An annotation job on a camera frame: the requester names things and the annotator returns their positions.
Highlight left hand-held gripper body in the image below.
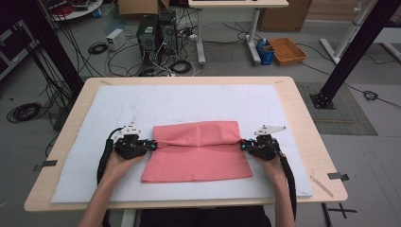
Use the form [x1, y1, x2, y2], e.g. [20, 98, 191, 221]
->
[112, 122, 149, 161]

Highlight round white table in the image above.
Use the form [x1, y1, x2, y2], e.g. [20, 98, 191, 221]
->
[41, 0, 104, 23]

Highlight thin wooden stick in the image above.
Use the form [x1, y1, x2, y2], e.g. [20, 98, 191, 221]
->
[309, 175, 335, 199]

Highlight white table leg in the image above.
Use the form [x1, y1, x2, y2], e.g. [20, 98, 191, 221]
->
[121, 209, 138, 227]

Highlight grey floor mat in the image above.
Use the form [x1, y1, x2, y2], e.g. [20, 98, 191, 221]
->
[296, 82, 378, 136]

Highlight white desk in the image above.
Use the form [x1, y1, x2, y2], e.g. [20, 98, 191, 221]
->
[187, 0, 289, 65]

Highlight orange tray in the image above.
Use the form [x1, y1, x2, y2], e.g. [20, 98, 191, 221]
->
[268, 37, 308, 67]

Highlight dark equipment rack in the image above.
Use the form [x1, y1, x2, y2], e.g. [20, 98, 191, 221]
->
[0, 20, 41, 80]

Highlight black corrugated cable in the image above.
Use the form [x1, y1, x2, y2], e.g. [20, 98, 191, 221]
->
[96, 127, 126, 185]
[277, 148, 298, 221]

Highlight white foam mat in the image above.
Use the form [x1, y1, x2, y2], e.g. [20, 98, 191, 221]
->
[50, 83, 314, 204]

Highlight coiled black cable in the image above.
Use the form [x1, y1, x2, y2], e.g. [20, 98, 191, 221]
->
[6, 102, 43, 124]
[87, 42, 109, 56]
[169, 60, 193, 76]

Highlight black metal stand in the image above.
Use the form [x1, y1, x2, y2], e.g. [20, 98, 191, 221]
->
[309, 0, 401, 111]
[6, 0, 85, 97]

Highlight black tape strip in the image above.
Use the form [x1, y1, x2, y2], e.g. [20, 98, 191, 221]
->
[326, 171, 350, 183]
[32, 159, 59, 173]

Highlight pink tank top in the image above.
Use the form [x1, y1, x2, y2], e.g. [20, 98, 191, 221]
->
[141, 120, 253, 184]

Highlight person's left hand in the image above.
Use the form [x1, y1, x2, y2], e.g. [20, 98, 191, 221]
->
[103, 150, 148, 183]

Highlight person's dark trousers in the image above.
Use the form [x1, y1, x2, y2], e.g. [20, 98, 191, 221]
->
[138, 205, 272, 227]

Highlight person's right hand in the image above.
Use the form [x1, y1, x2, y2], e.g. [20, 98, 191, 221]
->
[253, 153, 288, 187]

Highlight white power supply box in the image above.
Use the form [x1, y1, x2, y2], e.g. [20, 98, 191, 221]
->
[106, 27, 127, 51]

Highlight white metal stand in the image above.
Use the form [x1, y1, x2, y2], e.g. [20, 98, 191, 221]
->
[320, 0, 376, 65]

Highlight cardboard box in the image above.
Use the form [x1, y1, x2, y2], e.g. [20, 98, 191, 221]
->
[258, 0, 313, 32]
[117, 0, 171, 17]

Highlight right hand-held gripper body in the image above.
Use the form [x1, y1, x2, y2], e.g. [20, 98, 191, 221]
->
[250, 125, 288, 162]

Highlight black computer tower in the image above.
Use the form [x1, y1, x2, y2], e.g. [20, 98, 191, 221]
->
[136, 14, 160, 67]
[157, 10, 180, 57]

